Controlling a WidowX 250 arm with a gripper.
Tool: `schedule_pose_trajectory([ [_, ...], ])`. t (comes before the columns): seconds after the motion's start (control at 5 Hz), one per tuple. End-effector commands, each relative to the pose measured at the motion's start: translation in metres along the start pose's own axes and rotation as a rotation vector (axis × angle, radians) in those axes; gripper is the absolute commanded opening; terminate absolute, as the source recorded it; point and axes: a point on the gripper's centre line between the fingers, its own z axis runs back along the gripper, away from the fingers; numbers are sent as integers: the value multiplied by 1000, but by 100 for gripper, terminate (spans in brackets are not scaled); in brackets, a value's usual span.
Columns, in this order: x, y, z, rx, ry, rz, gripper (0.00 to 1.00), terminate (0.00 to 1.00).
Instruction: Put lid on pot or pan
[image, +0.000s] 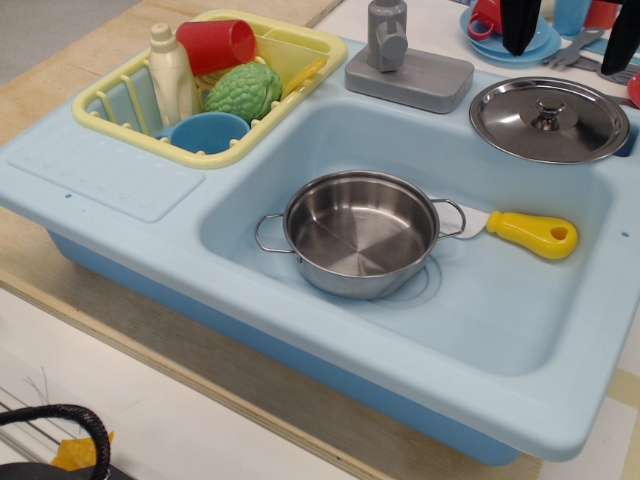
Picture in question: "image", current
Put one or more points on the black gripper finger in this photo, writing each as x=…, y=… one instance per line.
x=623, y=39
x=519, y=24

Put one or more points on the steel pot lid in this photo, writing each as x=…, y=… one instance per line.
x=550, y=120

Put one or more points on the steel pot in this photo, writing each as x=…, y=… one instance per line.
x=362, y=234

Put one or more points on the red cup on plates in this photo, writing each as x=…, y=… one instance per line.
x=485, y=20

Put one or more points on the blue plastic plates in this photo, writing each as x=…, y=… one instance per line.
x=545, y=42

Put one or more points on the red plastic bowl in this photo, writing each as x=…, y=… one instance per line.
x=633, y=89

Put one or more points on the blue plastic cup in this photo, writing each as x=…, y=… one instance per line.
x=569, y=16

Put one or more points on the grey plastic fork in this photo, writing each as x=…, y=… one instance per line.
x=570, y=56

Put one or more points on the grey toy faucet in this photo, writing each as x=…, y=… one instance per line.
x=388, y=69

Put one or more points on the yellow plastic plate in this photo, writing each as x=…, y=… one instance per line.
x=304, y=74

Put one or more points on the green plastic lettuce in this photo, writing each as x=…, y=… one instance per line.
x=247, y=91

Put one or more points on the red plastic cup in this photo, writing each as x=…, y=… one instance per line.
x=214, y=46

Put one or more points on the yellow dish rack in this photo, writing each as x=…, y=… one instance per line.
x=122, y=105

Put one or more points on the blue plastic bowl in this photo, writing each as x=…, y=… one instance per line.
x=209, y=132

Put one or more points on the light blue toy sink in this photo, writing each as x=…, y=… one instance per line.
x=490, y=349

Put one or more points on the cream plastic bottle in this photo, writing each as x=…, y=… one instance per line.
x=171, y=74

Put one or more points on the yellow tape piece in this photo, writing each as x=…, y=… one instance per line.
x=75, y=454

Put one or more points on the yellow handled toy knife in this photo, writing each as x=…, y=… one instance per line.
x=551, y=238

